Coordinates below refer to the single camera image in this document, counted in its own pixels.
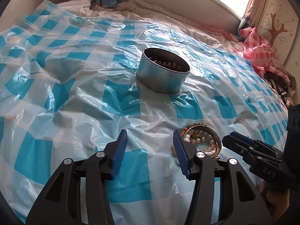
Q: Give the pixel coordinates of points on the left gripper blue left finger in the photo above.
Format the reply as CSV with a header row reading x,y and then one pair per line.
x,y
115,153

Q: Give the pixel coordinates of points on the blue white checkered plastic sheet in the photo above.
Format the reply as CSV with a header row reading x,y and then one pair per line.
x,y
69,86

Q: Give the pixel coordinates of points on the brown bead jewelry in tin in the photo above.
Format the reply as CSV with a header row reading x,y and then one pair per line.
x,y
171,65

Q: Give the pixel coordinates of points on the round silver metal tin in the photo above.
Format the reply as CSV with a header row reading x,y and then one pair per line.
x,y
158,78

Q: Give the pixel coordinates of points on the beige quilted bed blanket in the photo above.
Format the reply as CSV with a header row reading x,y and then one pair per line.
x,y
141,10

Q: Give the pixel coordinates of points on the cream headboard with tree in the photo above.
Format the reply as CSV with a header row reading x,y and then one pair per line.
x,y
280,25

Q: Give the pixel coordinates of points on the silver metal bangle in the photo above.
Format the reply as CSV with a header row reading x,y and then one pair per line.
x,y
203,138

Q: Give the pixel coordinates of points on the pink window curtain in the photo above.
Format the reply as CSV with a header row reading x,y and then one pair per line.
x,y
252,15

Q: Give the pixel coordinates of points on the pink white checkered cloth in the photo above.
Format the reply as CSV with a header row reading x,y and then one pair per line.
x,y
259,52

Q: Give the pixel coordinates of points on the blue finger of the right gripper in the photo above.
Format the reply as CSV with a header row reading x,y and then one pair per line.
x,y
238,147
242,138

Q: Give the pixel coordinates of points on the person's right hand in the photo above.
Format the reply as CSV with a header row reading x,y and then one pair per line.
x,y
276,202

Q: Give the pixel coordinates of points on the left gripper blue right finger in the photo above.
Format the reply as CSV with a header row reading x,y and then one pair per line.
x,y
182,156

